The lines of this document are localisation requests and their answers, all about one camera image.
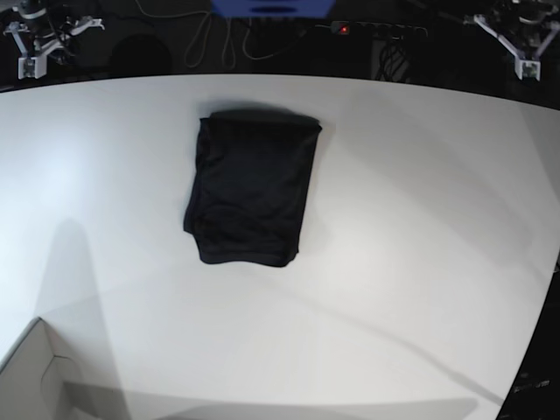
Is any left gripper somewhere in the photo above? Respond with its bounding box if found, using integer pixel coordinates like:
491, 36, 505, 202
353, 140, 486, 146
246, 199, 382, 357
507, 17, 549, 48

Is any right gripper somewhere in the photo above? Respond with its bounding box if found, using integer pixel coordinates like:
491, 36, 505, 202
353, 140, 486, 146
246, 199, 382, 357
24, 15, 55, 40

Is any black t-shirt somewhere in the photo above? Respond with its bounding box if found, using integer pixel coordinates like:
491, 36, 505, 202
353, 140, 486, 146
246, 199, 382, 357
183, 108, 322, 268

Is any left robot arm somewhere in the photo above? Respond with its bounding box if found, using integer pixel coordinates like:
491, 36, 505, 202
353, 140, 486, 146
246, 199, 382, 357
494, 0, 559, 49

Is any blue box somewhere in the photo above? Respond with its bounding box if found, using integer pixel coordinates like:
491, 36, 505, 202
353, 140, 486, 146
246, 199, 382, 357
211, 0, 335, 18

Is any white cardboard box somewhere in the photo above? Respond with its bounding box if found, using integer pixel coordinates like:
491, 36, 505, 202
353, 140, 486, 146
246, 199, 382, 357
1, 318, 130, 419

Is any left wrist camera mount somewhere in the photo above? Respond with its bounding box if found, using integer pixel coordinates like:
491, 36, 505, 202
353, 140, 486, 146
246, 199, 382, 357
465, 14, 559, 81

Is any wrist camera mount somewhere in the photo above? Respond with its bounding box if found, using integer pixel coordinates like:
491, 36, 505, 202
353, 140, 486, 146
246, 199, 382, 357
3, 16, 105, 80
465, 14, 559, 81

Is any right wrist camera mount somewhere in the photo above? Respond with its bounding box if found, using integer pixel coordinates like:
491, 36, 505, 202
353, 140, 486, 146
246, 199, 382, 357
3, 16, 105, 80

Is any white power strip red switch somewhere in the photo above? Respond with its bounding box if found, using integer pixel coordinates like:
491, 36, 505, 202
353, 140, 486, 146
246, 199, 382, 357
329, 20, 429, 40

